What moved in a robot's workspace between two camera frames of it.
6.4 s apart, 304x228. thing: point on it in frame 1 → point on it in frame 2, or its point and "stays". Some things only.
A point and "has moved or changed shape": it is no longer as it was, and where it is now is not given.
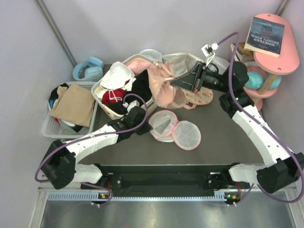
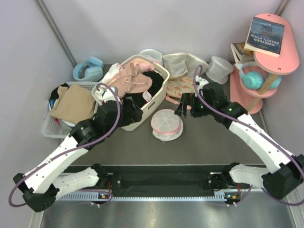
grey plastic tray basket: x=51 y=128 stays
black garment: x=139 y=91 → x=142 y=98
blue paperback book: x=264 y=36 stays
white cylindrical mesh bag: x=218 y=64 stays
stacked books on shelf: x=242 y=54 stays
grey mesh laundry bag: x=180 y=62 stays
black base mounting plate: x=156 y=180 stays
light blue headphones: x=90 y=70 stays
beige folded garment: x=75 y=105 stays
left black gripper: x=147 y=128 → x=135 y=113
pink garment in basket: x=137 y=67 stays
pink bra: x=165 y=95 → x=125 y=81
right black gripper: x=189 y=81 → x=188 y=99
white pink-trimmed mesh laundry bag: x=167 y=128 has moved or changed shape
